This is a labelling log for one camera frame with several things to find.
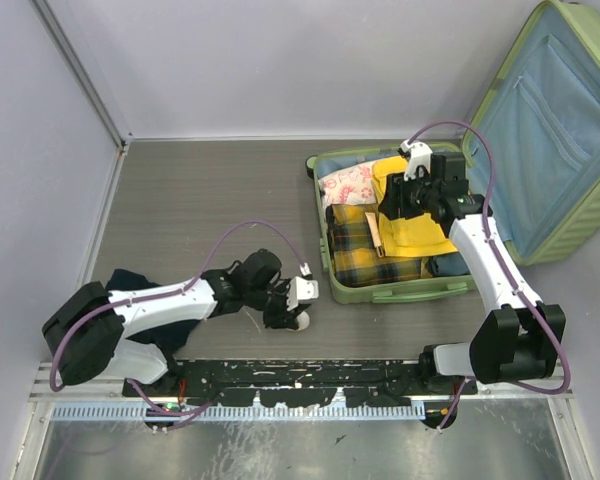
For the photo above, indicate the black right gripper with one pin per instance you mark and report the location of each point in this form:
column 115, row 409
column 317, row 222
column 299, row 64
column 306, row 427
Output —
column 394, row 204

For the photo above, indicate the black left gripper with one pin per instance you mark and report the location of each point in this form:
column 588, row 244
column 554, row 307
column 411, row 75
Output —
column 282, row 317

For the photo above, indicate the tan wooden block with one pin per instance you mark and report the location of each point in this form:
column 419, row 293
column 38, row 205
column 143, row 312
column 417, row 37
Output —
column 375, row 234

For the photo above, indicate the white oval soap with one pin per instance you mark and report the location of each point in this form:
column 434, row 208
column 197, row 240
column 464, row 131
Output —
column 301, row 321

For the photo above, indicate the yellow garment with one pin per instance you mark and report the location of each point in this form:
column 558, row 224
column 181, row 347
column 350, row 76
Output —
column 409, row 238

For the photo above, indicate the cream pink printed garment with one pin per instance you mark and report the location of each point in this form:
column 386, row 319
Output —
column 349, row 186

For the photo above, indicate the yellow plaid shirt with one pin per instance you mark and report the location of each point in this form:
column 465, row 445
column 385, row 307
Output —
column 354, row 258

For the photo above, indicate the grey blue garment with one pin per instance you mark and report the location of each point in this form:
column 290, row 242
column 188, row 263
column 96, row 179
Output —
column 448, row 265

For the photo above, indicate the navy blue garment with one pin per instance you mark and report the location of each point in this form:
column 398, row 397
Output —
column 146, row 328

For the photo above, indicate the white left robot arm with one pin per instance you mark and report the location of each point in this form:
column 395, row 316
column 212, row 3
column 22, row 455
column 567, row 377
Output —
column 87, row 339

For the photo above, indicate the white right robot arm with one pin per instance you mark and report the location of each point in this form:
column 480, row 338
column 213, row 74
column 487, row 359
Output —
column 519, row 341

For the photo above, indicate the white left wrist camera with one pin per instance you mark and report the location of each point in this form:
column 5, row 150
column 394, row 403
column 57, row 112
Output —
column 301, row 291

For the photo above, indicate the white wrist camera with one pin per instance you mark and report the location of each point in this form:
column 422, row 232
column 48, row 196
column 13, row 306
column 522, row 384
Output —
column 301, row 291
column 417, row 154

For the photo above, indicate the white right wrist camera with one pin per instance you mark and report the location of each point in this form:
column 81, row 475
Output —
column 417, row 154

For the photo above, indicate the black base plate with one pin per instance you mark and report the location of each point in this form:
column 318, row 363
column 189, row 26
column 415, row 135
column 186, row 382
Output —
column 363, row 383

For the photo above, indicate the aluminium rail frame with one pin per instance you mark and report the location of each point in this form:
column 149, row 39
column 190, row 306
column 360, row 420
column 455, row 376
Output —
column 348, row 419

